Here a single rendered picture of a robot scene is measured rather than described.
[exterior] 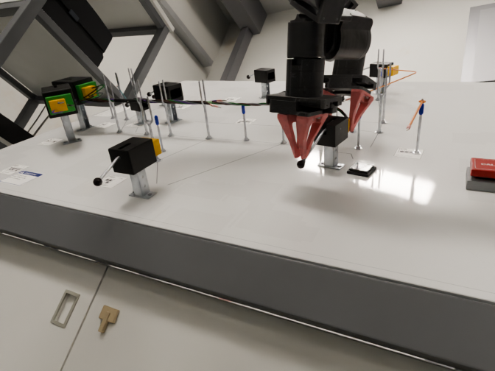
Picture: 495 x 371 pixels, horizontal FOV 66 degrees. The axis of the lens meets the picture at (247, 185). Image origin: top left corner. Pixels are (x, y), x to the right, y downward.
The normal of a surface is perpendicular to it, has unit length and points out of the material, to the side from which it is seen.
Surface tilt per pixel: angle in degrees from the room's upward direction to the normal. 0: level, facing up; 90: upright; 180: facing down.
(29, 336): 90
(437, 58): 90
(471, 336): 90
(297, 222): 53
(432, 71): 90
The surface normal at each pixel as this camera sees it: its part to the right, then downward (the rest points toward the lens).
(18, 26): 0.89, 0.13
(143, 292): -0.35, -0.45
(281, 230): -0.09, -0.89
